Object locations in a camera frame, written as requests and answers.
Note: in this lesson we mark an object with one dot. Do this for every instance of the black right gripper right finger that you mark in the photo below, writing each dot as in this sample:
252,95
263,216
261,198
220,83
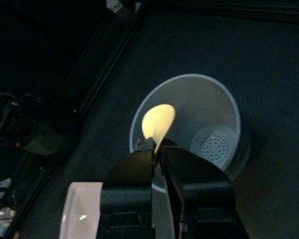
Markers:
202,193

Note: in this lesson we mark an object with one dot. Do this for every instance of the black aluminium frame rail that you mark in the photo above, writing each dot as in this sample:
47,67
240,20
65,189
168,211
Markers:
109,56

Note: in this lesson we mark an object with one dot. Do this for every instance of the yellow potato chip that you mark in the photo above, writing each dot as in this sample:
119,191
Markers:
158,123

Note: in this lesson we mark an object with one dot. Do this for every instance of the grey perforated bowl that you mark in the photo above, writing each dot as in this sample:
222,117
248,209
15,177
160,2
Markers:
198,118

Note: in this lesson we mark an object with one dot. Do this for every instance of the pink translucent container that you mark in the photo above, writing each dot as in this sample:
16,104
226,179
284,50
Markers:
79,211

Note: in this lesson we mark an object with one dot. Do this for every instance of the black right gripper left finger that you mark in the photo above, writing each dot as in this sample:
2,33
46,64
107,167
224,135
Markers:
127,189

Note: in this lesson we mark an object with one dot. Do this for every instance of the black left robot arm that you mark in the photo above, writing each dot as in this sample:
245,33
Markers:
27,130

